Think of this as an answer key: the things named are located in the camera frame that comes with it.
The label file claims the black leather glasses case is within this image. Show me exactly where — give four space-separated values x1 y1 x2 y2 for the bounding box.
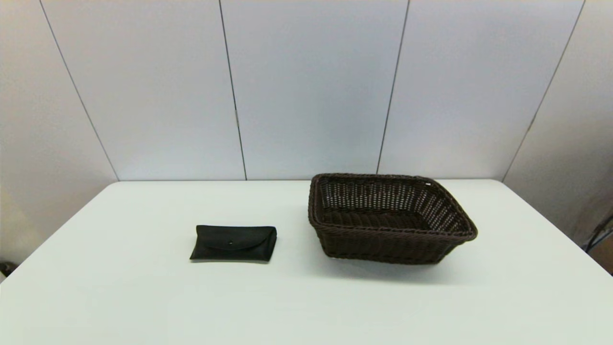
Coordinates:
190 225 278 263

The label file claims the dark brown wicker basket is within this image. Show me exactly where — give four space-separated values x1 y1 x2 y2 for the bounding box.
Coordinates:
308 173 478 265

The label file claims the black background cable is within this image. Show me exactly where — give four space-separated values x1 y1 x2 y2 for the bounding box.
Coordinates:
582 214 613 252

